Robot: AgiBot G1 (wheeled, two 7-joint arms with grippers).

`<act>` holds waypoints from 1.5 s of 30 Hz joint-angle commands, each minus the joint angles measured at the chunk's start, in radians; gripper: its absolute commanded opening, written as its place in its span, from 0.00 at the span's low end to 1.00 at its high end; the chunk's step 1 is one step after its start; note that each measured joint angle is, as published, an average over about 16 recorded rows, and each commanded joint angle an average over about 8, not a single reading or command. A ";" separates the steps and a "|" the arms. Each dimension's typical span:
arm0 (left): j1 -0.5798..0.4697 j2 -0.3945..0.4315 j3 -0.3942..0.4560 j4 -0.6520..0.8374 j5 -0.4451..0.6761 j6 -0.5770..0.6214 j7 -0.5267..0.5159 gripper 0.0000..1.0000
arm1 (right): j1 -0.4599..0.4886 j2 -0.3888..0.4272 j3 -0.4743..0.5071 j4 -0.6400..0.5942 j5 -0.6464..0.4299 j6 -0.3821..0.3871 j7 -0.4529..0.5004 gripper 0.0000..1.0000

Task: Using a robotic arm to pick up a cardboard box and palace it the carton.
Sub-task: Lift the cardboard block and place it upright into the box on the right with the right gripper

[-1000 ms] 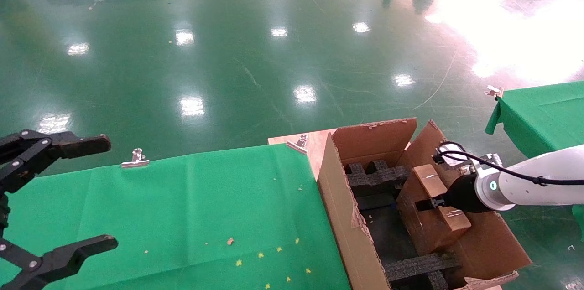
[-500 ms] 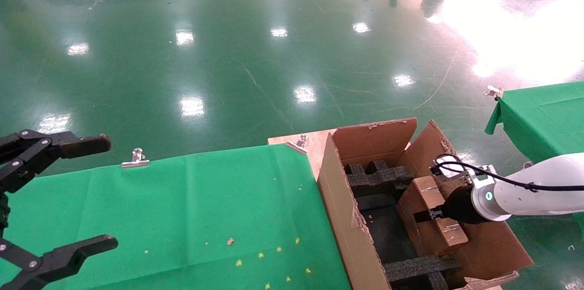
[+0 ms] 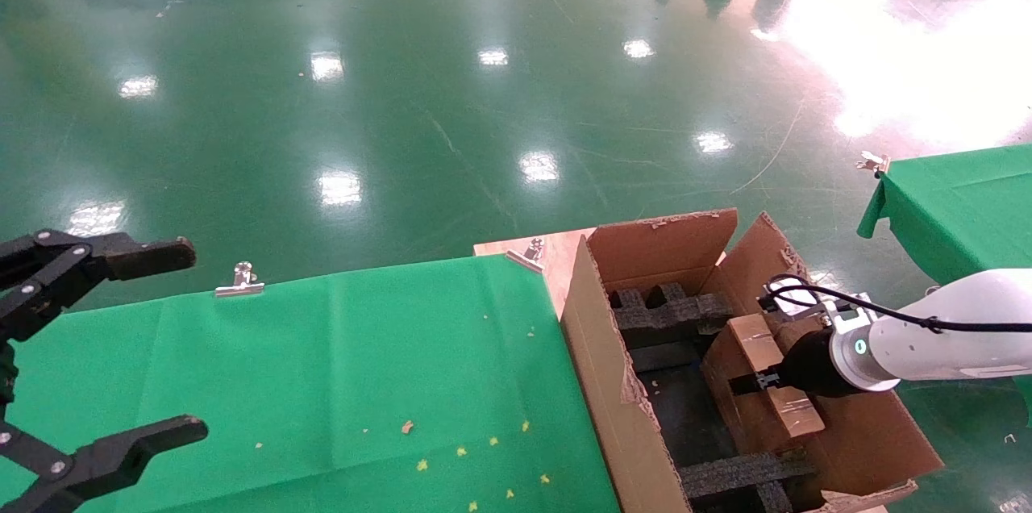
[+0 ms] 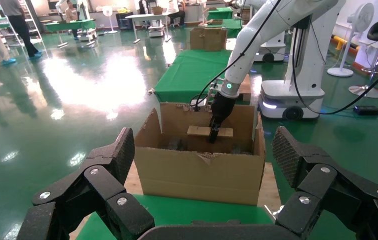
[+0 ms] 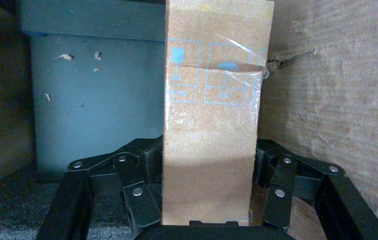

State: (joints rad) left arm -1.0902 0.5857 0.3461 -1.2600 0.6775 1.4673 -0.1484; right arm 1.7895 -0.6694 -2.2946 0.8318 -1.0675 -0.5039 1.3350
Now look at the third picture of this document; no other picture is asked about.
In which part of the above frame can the small cardboard box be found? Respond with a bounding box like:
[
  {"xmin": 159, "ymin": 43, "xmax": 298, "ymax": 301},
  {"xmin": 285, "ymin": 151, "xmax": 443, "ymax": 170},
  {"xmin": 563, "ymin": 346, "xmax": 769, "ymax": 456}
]
[{"xmin": 700, "ymin": 313, "xmax": 827, "ymax": 453}]

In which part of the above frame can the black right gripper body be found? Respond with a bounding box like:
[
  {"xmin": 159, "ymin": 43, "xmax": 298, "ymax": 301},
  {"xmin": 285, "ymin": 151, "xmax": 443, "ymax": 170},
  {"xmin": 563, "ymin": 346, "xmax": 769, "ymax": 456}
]
[{"xmin": 778, "ymin": 327, "xmax": 849, "ymax": 398}]

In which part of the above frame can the green tablecloth with yellow marks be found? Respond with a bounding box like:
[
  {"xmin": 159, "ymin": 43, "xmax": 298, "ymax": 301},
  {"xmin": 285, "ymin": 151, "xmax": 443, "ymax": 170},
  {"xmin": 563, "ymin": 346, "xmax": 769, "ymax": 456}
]
[{"xmin": 0, "ymin": 253, "xmax": 622, "ymax": 513}]

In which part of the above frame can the plain green tablecloth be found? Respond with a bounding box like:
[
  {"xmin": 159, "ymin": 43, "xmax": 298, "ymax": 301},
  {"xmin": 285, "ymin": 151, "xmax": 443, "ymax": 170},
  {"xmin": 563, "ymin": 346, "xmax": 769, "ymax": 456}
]
[{"xmin": 856, "ymin": 144, "xmax": 1032, "ymax": 427}]

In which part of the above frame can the black foam insert block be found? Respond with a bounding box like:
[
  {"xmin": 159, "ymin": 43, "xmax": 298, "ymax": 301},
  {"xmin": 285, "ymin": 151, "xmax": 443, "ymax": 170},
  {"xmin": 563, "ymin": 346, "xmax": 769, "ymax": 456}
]
[
  {"xmin": 677, "ymin": 453, "xmax": 817, "ymax": 513},
  {"xmin": 609, "ymin": 283, "xmax": 733, "ymax": 352}
]

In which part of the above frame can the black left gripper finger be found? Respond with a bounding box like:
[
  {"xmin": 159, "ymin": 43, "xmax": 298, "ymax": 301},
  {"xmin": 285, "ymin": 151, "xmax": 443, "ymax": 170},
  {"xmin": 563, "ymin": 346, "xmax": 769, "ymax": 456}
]
[
  {"xmin": 0, "ymin": 416, "xmax": 209, "ymax": 513},
  {"xmin": 0, "ymin": 231, "xmax": 197, "ymax": 344}
]

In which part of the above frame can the large open cardboard carton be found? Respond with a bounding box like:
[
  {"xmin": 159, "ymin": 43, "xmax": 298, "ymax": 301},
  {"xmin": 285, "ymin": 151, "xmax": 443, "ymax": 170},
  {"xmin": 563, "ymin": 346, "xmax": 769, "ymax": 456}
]
[{"xmin": 559, "ymin": 208, "xmax": 944, "ymax": 513}]

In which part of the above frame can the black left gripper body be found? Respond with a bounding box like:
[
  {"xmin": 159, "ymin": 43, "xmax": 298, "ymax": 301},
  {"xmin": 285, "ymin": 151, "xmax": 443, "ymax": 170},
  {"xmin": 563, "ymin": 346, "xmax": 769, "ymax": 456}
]
[{"xmin": 0, "ymin": 342, "xmax": 19, "ymax": 409}]

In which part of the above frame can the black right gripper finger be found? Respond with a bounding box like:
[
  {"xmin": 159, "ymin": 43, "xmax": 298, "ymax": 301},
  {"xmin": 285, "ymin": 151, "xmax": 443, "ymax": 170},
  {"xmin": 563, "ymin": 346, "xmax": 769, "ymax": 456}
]
[{"xmin": 728, "ymin": 370, "xmax": 784, "ymax": 394}]

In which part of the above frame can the black foam bottom pad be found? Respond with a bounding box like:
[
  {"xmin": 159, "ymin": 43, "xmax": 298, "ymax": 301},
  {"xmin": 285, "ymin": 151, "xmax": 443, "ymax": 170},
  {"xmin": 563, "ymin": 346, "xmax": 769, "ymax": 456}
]
[{"xmin": 633, "ymin": 340, "xmax": 743, "ymax": 469}]

